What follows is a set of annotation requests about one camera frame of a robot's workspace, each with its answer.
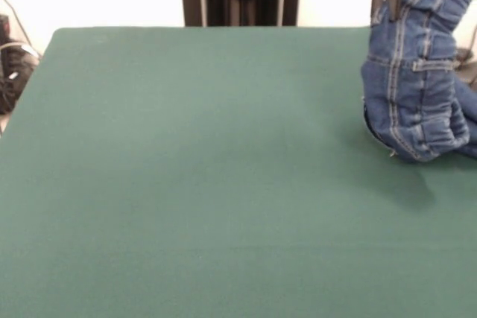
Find blue denim jeans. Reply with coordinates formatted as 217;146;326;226
359;0;477;165

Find black stand base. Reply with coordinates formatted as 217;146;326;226
0;14;41;115
456;48;477;88

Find dark green table cloth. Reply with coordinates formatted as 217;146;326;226
0;26;477;318

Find thin grey cable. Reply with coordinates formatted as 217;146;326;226
0;0;31;46

